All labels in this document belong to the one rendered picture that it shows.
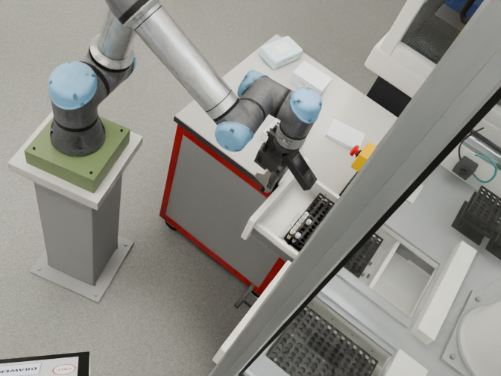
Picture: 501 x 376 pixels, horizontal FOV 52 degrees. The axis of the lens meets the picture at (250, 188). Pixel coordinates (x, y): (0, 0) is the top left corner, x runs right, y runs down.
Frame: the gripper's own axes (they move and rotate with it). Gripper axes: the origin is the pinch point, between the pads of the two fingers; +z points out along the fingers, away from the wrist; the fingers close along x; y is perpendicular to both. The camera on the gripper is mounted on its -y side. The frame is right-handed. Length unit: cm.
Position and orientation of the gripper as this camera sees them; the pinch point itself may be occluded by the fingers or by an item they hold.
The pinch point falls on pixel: (273, 186)
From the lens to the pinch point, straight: 145.1
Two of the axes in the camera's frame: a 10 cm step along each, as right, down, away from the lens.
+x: -5.7, 6.0, -5.6
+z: -2.4, 5.3, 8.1
